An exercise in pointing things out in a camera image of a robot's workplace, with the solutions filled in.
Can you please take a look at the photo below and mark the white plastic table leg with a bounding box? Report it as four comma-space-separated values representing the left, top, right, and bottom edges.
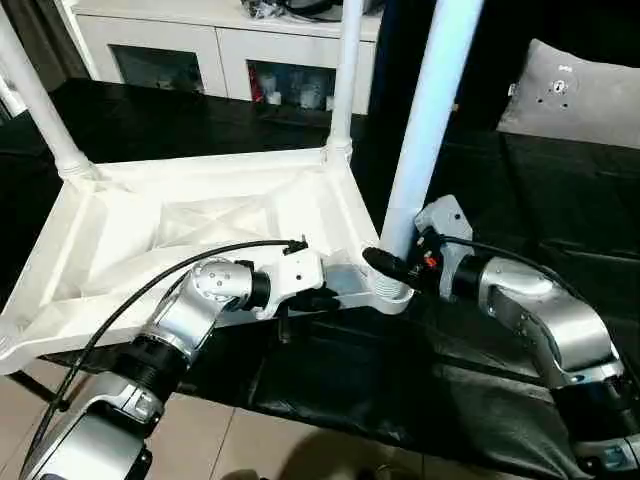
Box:
0, 8, 98, 183
326, 0, 365, 163
377, 0, 487, 303

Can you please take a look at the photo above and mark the white plastic table top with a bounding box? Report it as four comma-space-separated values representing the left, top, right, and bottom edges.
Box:
0, 146, 414, 377

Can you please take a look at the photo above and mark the black work mat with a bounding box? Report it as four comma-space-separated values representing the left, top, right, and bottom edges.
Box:
0, 78, 640, 471

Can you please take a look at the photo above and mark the black cabinet with yellow label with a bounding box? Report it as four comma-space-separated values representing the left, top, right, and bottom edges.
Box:
376, 0, 546, 136

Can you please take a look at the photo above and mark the grey white pillow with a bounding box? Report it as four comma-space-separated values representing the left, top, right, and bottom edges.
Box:
496, 38, 640, 151

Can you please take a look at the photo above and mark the dark round kitchen appliance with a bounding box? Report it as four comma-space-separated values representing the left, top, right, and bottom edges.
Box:
288, 0, 387, 23

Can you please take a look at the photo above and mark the black metal floor bar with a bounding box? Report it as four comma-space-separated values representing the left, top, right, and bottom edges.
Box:
8, 372, 73, 413

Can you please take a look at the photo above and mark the white glass-door cabinet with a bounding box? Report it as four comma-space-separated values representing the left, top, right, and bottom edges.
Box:
68, 0, 387, 117

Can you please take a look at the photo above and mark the grey curtain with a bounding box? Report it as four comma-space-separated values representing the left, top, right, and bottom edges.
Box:
0, 0, 93, 113

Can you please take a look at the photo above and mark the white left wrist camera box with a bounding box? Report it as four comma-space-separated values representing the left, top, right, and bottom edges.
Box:
254, 247, 327, 322

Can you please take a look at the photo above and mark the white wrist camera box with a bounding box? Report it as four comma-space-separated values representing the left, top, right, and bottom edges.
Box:
412, 194, 475, 297
254, 247, 327, 322

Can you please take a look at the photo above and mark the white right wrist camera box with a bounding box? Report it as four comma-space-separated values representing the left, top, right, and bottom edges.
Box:
412, 194, 475, 297

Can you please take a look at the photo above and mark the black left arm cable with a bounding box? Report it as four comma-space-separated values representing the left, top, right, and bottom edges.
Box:
20, 237, 307, 473

